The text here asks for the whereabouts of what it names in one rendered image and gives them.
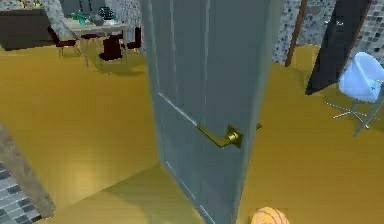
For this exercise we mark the grey-blue room door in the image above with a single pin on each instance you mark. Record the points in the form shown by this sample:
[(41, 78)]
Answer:
[(206, 83)]

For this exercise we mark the dark red dining chair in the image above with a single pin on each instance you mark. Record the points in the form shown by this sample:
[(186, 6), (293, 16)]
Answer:
[(136, 40), (61, 41), (111, 48)]

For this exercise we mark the white dining table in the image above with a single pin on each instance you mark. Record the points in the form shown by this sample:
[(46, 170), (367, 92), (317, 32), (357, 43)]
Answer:
[(96, 28)]

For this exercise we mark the dark teal bowl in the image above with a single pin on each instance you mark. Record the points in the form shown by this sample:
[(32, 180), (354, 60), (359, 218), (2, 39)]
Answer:
[(106, 14)]

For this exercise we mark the teal bottle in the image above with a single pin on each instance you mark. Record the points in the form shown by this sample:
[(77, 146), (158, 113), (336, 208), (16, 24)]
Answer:
[(81, 18)]

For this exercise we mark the black room door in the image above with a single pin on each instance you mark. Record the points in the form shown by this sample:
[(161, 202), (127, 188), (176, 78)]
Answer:
[(336, 43)]

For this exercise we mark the pale blue swivel chair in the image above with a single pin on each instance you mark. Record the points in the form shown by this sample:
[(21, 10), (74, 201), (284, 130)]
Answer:
[(363, 80)]

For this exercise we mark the dark brown sofa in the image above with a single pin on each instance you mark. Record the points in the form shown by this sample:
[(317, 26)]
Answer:
[(23, 28)]

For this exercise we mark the brown wooden post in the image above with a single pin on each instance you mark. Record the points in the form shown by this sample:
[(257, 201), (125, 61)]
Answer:
[(296, 33)]

